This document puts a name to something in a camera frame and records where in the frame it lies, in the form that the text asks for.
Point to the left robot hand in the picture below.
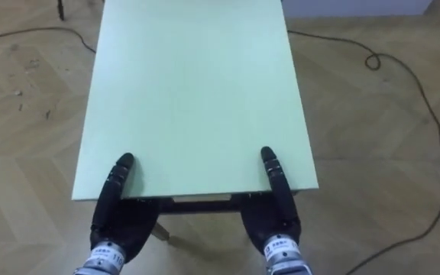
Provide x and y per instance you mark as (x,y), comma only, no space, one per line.
(118,221)

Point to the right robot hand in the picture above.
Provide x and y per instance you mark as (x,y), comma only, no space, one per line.
(271,217)

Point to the pale green table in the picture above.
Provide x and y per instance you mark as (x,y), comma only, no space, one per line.
(193,99)

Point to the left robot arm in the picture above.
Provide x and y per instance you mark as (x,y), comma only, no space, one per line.
(102,259)

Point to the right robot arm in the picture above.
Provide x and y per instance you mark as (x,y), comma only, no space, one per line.
(284,256)

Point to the black stand leg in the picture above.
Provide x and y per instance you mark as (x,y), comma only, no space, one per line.
(60,9)

